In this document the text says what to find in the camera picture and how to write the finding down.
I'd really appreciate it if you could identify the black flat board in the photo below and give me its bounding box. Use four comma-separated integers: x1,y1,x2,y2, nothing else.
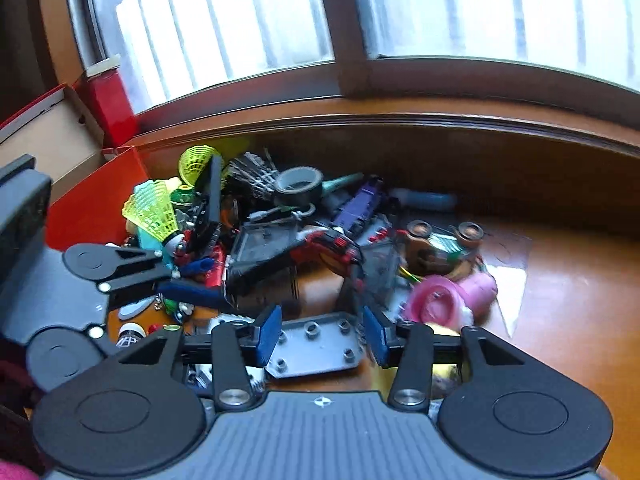
192,155,224,226

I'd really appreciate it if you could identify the barred window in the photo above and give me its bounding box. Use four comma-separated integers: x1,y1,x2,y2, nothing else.
62,0,640,111

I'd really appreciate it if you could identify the grey studded building plate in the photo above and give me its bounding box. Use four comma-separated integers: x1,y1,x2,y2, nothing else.
263,312,366,378

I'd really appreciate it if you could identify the blue-grey tube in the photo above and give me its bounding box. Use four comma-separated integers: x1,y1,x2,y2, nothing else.
390,187,458,213

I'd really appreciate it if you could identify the grey tape roll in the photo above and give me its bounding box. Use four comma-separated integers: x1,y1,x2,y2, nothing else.
274,166,325,208

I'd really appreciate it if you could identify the pink toy cup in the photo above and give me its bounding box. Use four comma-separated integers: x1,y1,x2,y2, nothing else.
404,270,498,328

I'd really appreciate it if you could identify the teal plastic handle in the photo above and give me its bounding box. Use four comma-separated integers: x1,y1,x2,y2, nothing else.
320,172,365,196

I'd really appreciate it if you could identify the white feather shuttlecock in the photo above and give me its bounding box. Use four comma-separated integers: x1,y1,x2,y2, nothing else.
227,152,281,201

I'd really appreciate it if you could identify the small tan box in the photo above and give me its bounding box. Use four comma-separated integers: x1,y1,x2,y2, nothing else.
82,54,122,80

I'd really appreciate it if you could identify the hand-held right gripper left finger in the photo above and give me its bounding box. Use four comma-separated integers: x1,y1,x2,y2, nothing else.
99,303,283,412

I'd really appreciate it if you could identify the purple toy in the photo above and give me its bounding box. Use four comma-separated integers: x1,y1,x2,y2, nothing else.
332,176,386,233

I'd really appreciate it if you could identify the red box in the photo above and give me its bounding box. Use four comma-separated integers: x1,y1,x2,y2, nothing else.
75,67,138,148

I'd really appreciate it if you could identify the white oval piece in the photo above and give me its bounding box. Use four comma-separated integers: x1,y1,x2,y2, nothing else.
118,297,156,320

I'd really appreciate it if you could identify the orange cardboard shoe box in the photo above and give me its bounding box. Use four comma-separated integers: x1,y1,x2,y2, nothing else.
0,84,151,256

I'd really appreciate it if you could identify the brown toy car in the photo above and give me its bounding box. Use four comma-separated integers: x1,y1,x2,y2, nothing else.
400,220,486,281

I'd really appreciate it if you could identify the pink garment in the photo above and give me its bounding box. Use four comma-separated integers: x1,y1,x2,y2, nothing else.
0,457,43,480

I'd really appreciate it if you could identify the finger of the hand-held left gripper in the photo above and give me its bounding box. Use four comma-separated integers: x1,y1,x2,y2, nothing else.
90,325,121,358
102,246,232,312

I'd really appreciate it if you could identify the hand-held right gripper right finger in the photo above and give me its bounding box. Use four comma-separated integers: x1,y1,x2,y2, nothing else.
362,303,546,411

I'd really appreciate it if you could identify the red and black toy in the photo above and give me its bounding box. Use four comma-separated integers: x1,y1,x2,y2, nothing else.
290,227,363,276

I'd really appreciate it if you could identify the dark clear plastic box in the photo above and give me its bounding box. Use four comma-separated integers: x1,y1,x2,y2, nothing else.
227,220,301,296
350,240,406,311

